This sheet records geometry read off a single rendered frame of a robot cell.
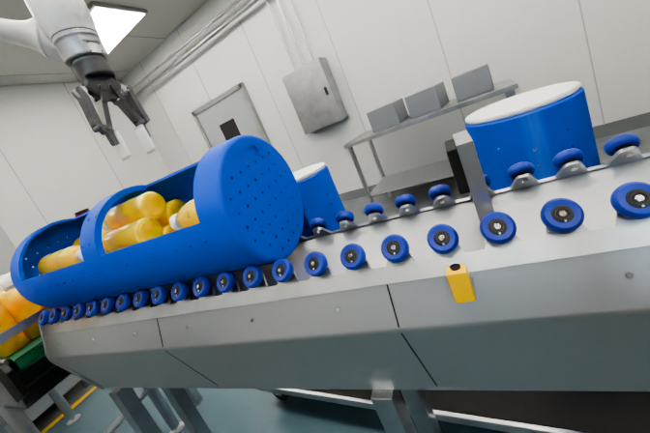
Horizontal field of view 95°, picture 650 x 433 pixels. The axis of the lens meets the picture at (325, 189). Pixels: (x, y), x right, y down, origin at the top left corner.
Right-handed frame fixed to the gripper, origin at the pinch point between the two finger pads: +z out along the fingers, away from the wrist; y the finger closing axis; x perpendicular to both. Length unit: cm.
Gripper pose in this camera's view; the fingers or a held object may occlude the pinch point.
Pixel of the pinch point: (133, 143)
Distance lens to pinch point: 88.0
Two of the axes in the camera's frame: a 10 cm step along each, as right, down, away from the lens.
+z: 3.9, 9.0, 2.0
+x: -8.6, 2.7, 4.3
